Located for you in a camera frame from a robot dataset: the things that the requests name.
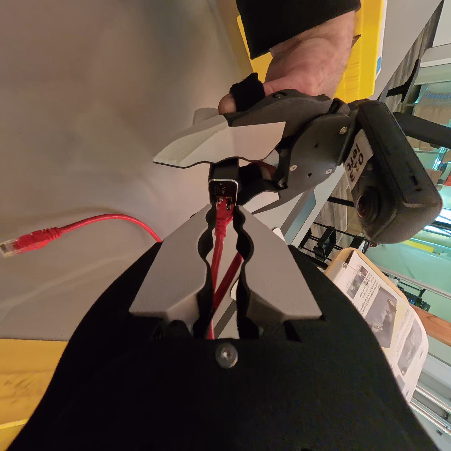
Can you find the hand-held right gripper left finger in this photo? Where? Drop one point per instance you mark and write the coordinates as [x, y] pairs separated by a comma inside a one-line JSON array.
[[176, 267]]

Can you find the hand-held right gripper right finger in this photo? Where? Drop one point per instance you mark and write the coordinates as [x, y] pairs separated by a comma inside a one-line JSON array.
[[278, 282]]

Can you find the printed instruction pages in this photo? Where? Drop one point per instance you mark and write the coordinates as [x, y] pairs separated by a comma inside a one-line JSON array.
[[387, 334]]

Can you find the wooden table black frame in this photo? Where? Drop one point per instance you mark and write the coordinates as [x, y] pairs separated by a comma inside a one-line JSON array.
[[435, 326]]

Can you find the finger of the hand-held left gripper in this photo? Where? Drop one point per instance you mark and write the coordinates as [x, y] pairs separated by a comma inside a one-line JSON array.
[[278, 200], [218, 144]]

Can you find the person's left hand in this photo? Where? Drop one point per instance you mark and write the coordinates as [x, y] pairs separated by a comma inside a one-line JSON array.
[[310, 67]]

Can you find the person's left forearm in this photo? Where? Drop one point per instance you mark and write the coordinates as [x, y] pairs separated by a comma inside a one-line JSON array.
[[292, 24]]

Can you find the black frame post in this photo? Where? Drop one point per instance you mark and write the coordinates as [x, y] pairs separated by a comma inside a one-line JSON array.
[[430, 132]]

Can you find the black ethernet port adapter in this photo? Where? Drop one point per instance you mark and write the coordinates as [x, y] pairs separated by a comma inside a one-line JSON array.
[[225, 174]]

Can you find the yellow plastic bin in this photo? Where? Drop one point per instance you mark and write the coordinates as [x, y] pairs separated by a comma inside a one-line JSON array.
[[21, 352], [366, 53]]

